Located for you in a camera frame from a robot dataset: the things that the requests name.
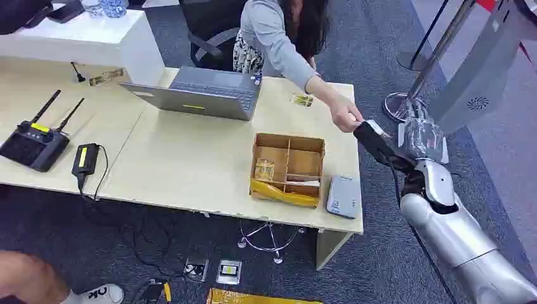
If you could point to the person's hand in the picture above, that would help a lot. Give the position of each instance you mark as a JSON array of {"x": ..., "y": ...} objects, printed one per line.
[{"x": 345, "y": 114}]

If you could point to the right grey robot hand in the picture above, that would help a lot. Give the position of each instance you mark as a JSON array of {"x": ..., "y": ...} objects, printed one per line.
[{"x": 379, "y": 144}]

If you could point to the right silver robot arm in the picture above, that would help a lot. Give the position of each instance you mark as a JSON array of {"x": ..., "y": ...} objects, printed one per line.
[{"x": 453, "y": 235}]

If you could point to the gold card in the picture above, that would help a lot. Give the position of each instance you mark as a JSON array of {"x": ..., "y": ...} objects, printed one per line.
[
  {"x": 302, "y": 100},
  {"x": 264, "y": 170}
]

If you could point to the grey card reader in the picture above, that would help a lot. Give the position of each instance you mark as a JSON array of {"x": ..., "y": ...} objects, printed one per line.
[{"x": 344, "y": 197}]

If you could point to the wooden compartment box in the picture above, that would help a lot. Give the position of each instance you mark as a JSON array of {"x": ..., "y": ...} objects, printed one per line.
[{"x": 272, "y": 140}]

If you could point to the stack of cards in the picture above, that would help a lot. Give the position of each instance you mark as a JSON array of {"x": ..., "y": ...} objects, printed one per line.
[{"x": 304, "y": 182}]

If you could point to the small dongle in laptop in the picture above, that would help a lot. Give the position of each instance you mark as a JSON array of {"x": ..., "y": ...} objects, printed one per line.
[{"x": 257, "y": 79}]

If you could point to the yellow film strip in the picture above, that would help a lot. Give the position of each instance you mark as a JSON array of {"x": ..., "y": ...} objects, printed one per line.
[{"x": 285, "y": 197}]

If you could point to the person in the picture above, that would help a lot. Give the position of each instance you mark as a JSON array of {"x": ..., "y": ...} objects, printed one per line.
[{"x": 268, "y": 25}]

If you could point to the grey gate panel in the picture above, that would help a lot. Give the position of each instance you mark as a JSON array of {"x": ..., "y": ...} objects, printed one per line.
[{"x": 482, "y": 71}]

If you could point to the grey laptop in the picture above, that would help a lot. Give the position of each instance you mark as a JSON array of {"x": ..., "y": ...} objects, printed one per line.
[{"x": 209, "y": 90}]

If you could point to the chrome chair base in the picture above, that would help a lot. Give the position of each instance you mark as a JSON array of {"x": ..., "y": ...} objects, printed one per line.
[{"x": 277, "y": 260}]

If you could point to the dark office chair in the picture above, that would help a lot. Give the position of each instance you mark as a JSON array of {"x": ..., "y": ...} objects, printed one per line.
[{"x": 209, "y": 25}]

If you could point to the pale wooden desk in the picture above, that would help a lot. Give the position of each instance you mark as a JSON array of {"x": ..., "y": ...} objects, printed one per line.
[{"x": 189, "y": 168}]

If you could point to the silver floor socket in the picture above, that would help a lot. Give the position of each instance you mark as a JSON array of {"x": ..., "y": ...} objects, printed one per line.
[{"x": 229, "y": 272}]

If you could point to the clear gold badge holder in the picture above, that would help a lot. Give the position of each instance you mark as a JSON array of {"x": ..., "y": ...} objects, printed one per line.
[{"x": 105, "y": 77}]

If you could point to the blue patterned cup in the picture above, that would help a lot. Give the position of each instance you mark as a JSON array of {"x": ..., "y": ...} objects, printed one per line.
[{"x": 113, "y": 7}]

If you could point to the black power adapter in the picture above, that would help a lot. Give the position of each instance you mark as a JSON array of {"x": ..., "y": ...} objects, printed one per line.
[{"x": 85, "y": 158}]

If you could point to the small black stub antenna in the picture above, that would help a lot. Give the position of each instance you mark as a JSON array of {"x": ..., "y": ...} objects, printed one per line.
[{"x": 78, "y": 78}]

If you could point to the white cabinet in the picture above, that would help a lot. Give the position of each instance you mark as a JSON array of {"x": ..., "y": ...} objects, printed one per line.
[{"x": 84, "y": 38}]

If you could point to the black pouch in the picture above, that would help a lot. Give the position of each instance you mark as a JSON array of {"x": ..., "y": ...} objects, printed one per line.
[{"x": 67, "y": 10}]

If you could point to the white shoe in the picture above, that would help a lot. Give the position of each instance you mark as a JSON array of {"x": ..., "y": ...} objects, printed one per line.
[{"x": 98, "y": 294}]

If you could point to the black router with antennas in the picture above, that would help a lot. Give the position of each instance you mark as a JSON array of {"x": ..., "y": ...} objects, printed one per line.
[{"x": 29, "y": 147}]

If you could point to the black bag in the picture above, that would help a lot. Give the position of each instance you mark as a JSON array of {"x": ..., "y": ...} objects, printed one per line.
[{"x": 21, "y": 14}]

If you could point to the seated person's leg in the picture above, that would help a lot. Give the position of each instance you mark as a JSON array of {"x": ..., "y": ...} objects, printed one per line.
[{"x": 29, "y": 281}]

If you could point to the black stanchion post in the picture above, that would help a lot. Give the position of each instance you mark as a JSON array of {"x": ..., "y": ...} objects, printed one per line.
[{"x": 409, "y": 63}]

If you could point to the chrome stanchion post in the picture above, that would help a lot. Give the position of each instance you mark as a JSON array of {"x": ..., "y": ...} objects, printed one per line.
[{"x": 440, "y": 46}]

